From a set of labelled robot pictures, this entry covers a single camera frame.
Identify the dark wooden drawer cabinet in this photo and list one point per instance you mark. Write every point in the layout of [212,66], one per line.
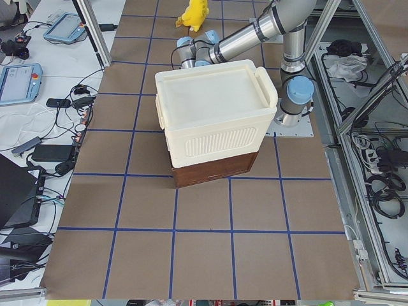
[213,170]

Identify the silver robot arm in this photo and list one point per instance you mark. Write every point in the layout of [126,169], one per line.
[285,18]

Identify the cream plastic storage box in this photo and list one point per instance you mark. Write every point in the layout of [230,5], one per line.
[214,112]

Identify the yellow plush toy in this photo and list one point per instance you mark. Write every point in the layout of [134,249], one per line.
[194,15]

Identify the black power adapter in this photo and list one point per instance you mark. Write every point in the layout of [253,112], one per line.
[51,153]

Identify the white crumpled cloth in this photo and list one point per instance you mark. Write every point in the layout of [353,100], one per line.
[349,68]

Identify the blue teach pendant far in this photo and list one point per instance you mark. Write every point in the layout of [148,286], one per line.
[67,29]

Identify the blue teach pendant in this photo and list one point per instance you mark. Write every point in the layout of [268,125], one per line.
[67,29]
[20,83]

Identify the black laptop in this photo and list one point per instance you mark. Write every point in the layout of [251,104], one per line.
[21,188]

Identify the blue teach pendant near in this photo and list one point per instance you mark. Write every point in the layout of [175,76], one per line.
[20,83]

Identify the aluminium frame post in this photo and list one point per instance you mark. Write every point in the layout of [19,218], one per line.
[89,20]

